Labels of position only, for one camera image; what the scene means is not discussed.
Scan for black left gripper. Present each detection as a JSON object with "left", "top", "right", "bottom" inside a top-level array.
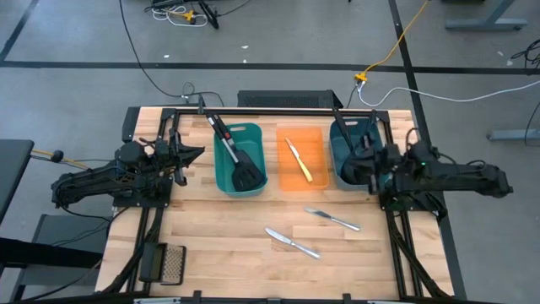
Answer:
[{"left": 154, "top": 126, "right": 207, "bottom": 187}]

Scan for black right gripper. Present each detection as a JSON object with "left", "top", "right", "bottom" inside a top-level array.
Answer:
[{"left": 343, "top": 144, "right": 402, "bottom": 196}]

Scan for black slotted spatula steel handle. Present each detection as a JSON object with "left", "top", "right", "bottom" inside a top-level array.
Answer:
[{"left": 213, "top": 117, "right": 267, "bottom": 193}]

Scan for steel table knife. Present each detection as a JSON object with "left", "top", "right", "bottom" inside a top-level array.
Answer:
[
  {"left": 303, "top": 206, "right": 362, "bottom": 232},
  {"left": 264, "top": 226, "right": 321, "bottom": 260}
]

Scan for dark blue-teal plastic bin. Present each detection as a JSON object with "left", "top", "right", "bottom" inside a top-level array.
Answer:
[{"left": 328, "top": 117, "right": 387, "bottom": 192}]

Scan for light green-teal plastic bin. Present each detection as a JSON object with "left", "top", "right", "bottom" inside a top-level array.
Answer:
[{"left": 213, "top": 122, "right": 269, "bottom": 198}]

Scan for translucent orange plastic bin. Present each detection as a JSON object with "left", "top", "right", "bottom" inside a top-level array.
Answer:
[{"left": 276, "top": 126, "right": 331, "bottom": 192}]

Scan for black tongs with red lock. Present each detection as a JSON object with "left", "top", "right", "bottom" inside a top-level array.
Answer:
[{"left": 205, "top": 111, "right": 232, "bottom": 147}]

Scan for black perforated computer case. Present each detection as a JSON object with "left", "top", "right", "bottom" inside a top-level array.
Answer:
[{"left": 236, "top": 89, "right": 345, "bottom": 110}]

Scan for grey cart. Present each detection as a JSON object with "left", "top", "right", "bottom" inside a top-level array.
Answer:
[{"left": 12, "top": 213, "right": 113, "bottom": 301}]

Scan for grey desk leg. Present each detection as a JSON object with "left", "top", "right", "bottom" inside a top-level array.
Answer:
[
  {"left": 487, "top": 128, "right": 540, "bottom": 143},
  {"left": 445, "top": 0, "right": 528, "bottom": 32}
]

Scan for black side table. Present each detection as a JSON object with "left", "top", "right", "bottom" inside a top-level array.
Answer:
[{"left": 0, "top": 138, "right": 35, "bottom": 225}]

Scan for black utensil straight handle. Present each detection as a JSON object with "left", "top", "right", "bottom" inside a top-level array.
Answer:
[{"left": 364, "top": 110, "right": 379, "bottom": 144}]

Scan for black utensil with loop handle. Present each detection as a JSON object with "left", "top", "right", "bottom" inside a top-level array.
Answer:
[{"left": 332, "top": 107, "right": 354, "bottom": 151}]

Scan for knife with yellow handle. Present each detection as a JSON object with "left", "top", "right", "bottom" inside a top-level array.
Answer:
[{"left": 284, "top": 137, "right": 315, "bottom": 183}]

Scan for steel box grater black handle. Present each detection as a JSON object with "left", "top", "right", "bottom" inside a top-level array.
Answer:
[{"left": 138, "top": 242, "right": 187, "bottom": 286}]

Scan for black table frame rails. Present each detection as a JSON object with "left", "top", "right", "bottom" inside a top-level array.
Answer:
[{"left": 94, "top": 105, "right": 467, "bottom": 304}]

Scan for long white floor cable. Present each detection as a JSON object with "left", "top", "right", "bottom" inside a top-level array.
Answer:
[{"left": 357, "top": 79, "right": 540, "bottom": 107}]

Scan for black hanging cable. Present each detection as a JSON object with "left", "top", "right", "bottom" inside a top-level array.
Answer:
[{"left": 119, "top": 0, "right": 225, "bottom": 107}]

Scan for yellow hanging cable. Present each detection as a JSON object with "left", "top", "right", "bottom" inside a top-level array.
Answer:
[{"left": 354, "top": 0, "right": 431, "bottom": 84}]

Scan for yellow cable with black knob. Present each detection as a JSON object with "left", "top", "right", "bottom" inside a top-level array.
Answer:
[{"left": 31, "top": 148, "right": 92, "bottom": 171}]

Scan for coiled white floor cable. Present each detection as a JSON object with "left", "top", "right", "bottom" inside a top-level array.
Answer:
[{"left": 150, "top": 4, "right": 209, "bottom": 28}]

